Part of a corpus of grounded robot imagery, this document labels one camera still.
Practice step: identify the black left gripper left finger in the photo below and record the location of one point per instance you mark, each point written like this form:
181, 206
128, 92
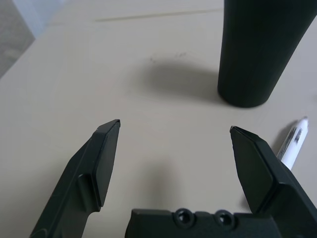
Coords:
84, 173

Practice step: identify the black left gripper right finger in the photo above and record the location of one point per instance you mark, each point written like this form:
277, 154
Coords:
272, 178

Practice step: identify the white pen with black tip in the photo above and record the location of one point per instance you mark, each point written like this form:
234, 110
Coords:
292, 143

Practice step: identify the black plastic cup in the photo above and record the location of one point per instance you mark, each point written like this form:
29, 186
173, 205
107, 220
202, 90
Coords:
252, 54

